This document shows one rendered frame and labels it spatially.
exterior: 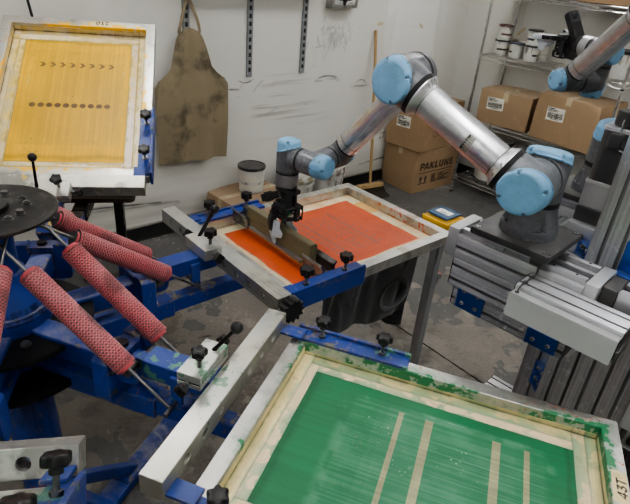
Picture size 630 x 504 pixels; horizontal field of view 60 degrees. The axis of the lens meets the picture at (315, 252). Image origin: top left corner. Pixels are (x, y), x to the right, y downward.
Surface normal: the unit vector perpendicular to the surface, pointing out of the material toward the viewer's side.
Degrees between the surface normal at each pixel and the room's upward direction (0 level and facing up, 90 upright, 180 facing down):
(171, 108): 88
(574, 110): 88
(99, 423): 0
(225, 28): 90
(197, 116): 89
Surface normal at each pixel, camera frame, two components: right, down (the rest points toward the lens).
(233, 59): 0.64, 0.41
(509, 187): -0.49, 0.43
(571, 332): -0.70, 0.29
